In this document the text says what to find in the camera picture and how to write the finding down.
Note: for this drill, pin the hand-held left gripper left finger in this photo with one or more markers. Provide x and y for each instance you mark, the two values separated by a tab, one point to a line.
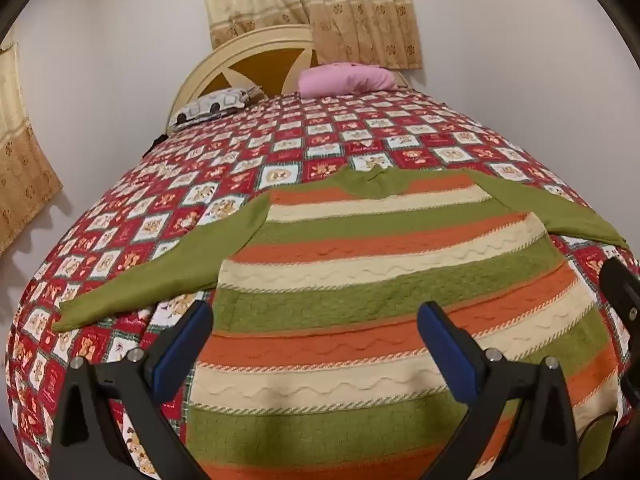
186	342

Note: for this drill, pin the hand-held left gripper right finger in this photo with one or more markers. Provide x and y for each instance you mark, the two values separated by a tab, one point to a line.
445	345

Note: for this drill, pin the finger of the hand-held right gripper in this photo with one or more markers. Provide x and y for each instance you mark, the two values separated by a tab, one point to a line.
624	292

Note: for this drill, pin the green orange cream striped sweater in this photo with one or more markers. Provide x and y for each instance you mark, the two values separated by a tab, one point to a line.
350	300

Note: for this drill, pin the beige floral curtain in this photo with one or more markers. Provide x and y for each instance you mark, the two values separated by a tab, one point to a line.
250	0
365	10
22	170

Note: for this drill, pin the white grey patterned pillow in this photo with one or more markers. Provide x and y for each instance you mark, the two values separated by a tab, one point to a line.
215	105

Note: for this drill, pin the red printed patchwork bedspread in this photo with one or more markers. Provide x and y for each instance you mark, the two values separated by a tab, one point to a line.
300	130

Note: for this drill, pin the pink pillow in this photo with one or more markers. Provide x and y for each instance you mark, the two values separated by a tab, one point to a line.
350	80

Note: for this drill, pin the cream and brown headboard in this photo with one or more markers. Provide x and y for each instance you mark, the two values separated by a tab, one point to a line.
260	67

